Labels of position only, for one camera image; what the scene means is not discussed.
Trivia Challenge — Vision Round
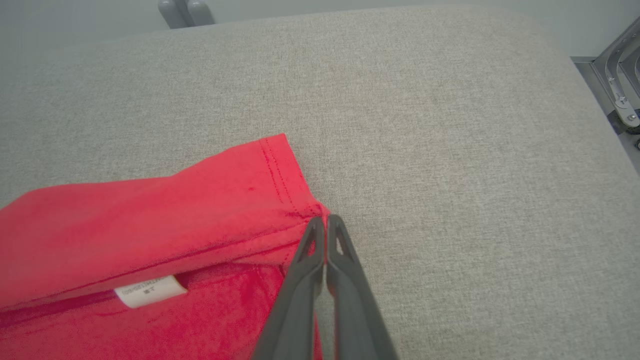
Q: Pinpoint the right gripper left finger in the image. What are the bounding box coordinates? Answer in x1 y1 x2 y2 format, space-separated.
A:
251 215 327 360

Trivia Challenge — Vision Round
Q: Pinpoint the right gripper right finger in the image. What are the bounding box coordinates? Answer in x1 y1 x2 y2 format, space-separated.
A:
326 214 400 360

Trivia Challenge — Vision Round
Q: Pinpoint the red Bulls basketball jersey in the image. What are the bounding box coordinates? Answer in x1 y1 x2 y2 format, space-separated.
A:
0 132 331 360

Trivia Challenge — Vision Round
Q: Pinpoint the silver metal frame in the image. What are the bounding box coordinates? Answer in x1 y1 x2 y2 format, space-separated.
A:
591 16 640 136

